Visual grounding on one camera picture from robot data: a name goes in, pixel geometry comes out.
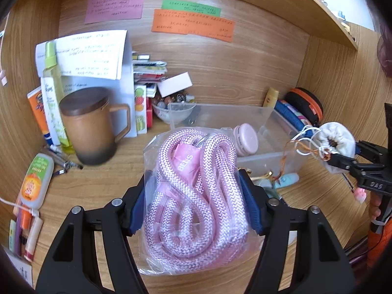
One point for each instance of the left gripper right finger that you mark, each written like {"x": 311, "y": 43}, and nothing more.
{"x": 320, "y": 264}

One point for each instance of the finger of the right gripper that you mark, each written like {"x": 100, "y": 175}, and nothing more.
{"x": 339, "y": 164}
{"x": 371, "y": 152}

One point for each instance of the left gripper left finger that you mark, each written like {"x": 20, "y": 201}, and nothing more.
{"x": 91, "y": 252}

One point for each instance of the white drawstring pouch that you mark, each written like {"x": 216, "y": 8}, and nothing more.
{"x": 324, "y": 141}

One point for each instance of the teal plastic tube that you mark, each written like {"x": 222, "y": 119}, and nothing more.
{"x": 284, "y": 181}

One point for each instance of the person's right hand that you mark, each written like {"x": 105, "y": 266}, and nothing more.
{"x": 374, "y": 206}

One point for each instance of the beige lip balm stick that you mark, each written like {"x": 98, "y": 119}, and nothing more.
{"x": 31, "y": 243}

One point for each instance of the orange jacket sleeve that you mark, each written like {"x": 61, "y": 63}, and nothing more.
{"x": 377, "y": 243}

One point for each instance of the blue zipper pouch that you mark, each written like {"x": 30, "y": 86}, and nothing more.
{"x": 289, "y": 118}

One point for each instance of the orange lip balm tube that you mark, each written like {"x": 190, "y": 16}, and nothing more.
{"x": 25, "y": 222}

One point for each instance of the black orange round case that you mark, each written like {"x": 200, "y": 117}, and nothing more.
{"x": 307, "y": 104}

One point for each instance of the clear plastic storage bin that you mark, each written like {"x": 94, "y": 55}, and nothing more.
{"x": 260, "y": 135}

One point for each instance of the yellow cream tube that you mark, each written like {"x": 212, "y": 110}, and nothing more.
{"x": 271, "y": 98}

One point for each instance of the metal nail clipper tools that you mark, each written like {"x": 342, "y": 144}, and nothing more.
{"x": 64, "y": 164}

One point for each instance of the pink round compact case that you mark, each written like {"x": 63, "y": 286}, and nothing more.
{"x": 245, "y": 140}

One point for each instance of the brown ceramic mug with lid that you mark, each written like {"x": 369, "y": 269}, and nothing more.
{"x": 86, "y": 115}

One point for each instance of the orange sunscreen tube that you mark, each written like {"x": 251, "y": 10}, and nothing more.
{"x": 35, "y": 99}

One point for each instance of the green spray bottle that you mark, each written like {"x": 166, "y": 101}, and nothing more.
{"x": 52, "y": 81}

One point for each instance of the bowl of marbles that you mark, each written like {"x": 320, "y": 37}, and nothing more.
{"x": 174, "y": 108}

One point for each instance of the fruit pattern book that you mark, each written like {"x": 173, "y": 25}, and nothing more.
{"x": 141, "y": 109}

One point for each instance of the white small box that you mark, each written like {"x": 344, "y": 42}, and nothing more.
{"x": 174, "y": 84}

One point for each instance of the stack of booklets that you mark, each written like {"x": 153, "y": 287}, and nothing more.
{"x": 148, "y": 73}

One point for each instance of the orange sticky note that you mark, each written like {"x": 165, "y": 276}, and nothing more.
{"x": 190, "y": 23}

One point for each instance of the green sticky note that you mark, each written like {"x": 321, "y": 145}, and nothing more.
{"x": 180, "y": 5}

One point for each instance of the pink sticky note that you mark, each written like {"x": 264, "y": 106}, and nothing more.
{"x": 113, "y": 10}

